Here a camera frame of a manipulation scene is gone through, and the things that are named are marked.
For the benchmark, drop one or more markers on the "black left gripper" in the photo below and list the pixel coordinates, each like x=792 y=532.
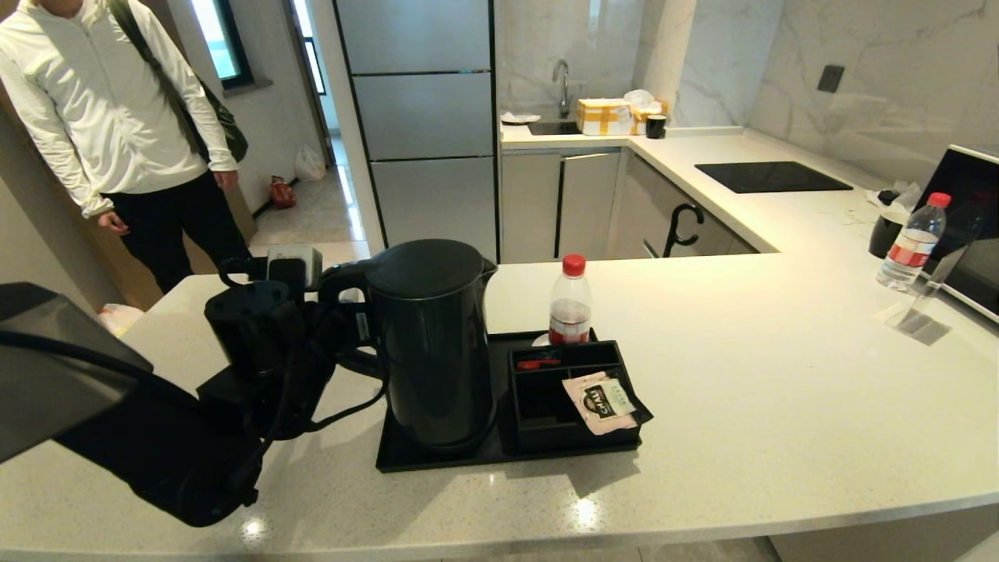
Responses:
x=339 y=332

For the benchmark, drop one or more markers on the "black electric kettle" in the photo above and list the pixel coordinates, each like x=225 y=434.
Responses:
x=429 y=343

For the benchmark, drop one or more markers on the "water bottle with dark liquid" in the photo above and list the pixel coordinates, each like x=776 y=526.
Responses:
x=570 y=308

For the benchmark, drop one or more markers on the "dark green shoulder bag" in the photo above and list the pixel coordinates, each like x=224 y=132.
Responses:
x=230 y=125

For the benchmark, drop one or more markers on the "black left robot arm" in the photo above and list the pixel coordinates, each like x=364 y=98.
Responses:
x=140 y=421

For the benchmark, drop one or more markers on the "pink tea bag sachet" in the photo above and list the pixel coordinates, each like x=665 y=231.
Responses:
x=601 y=402

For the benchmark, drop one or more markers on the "small black cup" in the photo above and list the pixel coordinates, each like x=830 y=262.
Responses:
x=655 y=127

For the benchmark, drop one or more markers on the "clear water bottle red cap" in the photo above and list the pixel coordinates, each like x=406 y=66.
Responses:
x=909 y=250

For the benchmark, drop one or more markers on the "red bag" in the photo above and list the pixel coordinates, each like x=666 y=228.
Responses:
x=282 y=193

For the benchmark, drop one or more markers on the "silver refrigerator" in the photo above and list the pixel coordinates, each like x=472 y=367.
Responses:
x=425 y=156

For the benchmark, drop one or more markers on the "black rectangular serving tray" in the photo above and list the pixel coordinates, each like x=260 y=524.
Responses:
x=437 y=460

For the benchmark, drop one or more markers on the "white round coaster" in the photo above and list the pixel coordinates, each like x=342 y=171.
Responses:
x=540 y=339

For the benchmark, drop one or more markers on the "red sachet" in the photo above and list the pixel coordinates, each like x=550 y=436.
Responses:
x=537 y=364

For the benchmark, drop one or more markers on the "black compartment organizer box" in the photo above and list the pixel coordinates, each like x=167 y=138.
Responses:
x=546 y=406

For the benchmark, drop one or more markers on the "crumpled white orange plastic bag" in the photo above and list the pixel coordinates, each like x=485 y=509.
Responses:
x=119 y=318

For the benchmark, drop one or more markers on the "white plate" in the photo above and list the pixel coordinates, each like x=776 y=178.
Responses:
x=520 y=118

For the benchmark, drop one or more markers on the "white base cabinet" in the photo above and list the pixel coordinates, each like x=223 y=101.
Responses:
x=585 y=207

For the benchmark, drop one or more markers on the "dark framed window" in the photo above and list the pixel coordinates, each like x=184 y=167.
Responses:
x=222 y=39

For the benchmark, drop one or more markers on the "person in white jacket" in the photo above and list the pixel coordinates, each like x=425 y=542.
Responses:
x=117 y=117

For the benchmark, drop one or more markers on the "chrome sink faucet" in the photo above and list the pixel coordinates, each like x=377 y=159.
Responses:
x=563 y=82

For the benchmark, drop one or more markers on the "yellow white striped box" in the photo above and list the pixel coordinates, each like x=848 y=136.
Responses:
x=602 y=118

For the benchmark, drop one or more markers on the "black curved faucet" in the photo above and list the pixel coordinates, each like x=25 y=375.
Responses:
x=670 y=234

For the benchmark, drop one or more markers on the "small yellow white box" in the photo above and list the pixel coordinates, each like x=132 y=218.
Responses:
x=641 y=120

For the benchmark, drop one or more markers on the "black induction cooktop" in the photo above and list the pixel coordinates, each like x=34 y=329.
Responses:
x=769 y=177

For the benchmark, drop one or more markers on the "large black mug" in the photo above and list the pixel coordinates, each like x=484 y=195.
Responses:
x=884 y=235

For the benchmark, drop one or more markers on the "clear acrylic sign holder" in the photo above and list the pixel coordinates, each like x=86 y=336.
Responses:
x=925 y=300

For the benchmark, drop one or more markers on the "black microwave oven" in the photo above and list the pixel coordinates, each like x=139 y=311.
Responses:
x=975 y=234

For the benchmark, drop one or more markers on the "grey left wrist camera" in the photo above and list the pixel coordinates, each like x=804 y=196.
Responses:
x=294 y=264

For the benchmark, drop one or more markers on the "dark wall socket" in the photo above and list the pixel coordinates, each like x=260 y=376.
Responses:
x=830 y=79

